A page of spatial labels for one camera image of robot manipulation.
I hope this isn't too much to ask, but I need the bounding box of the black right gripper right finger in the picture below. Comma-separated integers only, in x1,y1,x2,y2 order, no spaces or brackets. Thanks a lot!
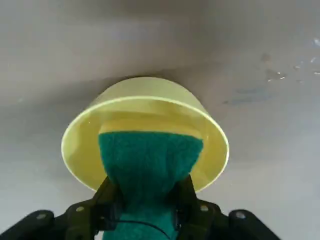
174,174,283,240

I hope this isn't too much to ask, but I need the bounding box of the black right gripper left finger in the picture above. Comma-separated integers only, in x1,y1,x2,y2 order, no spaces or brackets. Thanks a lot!
0,175,123,240

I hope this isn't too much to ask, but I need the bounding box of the green and yellow sponge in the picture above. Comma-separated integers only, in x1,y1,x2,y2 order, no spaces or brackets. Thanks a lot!
98,119,206,240

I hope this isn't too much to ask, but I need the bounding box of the yellow bowl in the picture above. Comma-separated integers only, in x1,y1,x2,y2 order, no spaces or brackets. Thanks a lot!
60,76,230,193

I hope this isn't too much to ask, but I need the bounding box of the thin black wire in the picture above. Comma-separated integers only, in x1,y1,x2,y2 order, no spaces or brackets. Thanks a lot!
109,217,168,237

